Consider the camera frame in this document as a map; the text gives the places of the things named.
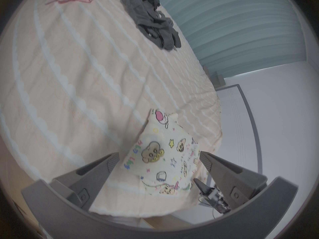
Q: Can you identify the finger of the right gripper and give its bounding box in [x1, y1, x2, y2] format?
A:
[193, 178, 212, 199]

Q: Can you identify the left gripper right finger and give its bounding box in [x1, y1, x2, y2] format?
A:
[199, 151, 268, 210]

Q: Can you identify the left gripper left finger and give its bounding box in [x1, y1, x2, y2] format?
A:
[51, 152, 120, 211]

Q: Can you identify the white printed pyjama garment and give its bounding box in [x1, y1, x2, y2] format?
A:
[120, 108, 201, 197]

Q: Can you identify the bed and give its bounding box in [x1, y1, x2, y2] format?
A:
[0, 0, 223, 230]

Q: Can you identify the blue-green curtain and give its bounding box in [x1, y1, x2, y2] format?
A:
[139, 0, 307, 79]

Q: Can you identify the dark grey garment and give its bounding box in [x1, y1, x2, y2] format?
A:
[120, 0, 182, 51]

